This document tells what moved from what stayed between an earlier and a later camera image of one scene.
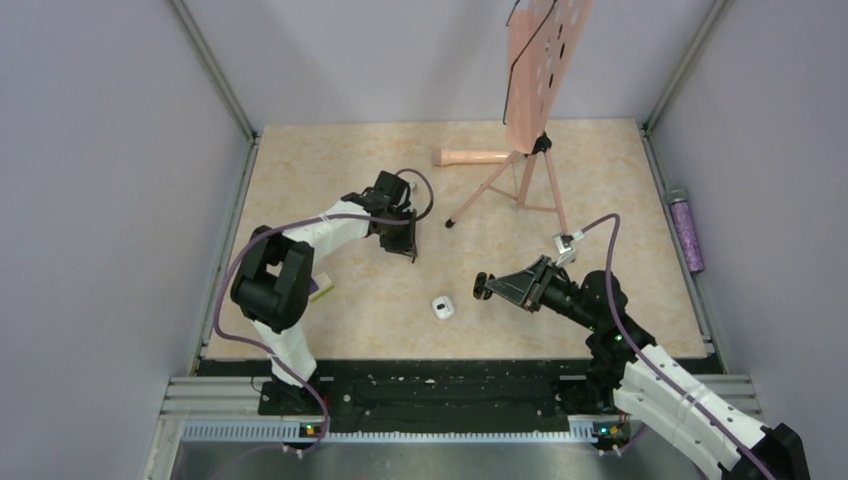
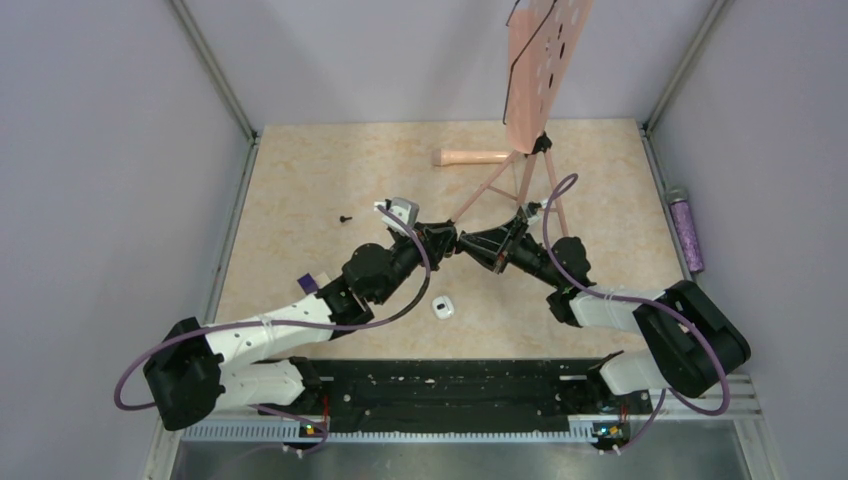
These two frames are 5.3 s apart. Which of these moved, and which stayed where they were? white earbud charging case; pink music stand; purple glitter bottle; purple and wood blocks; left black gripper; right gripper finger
Moved: left black gripper; right gripper finger
Stayed: pink music stand; purple and wood blocks; white earbud charging case; purple glitter bottle
